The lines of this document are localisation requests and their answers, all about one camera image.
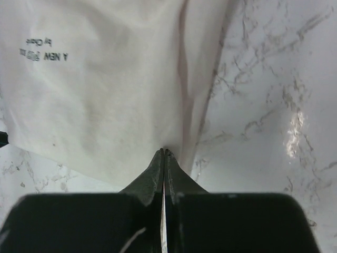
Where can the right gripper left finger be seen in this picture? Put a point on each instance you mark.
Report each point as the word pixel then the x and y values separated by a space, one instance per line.
pixel 127 221

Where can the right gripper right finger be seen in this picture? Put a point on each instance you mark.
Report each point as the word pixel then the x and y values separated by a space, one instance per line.
pixel 199 221

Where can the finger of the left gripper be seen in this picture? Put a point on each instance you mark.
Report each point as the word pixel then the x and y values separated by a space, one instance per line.
pixel 3 139

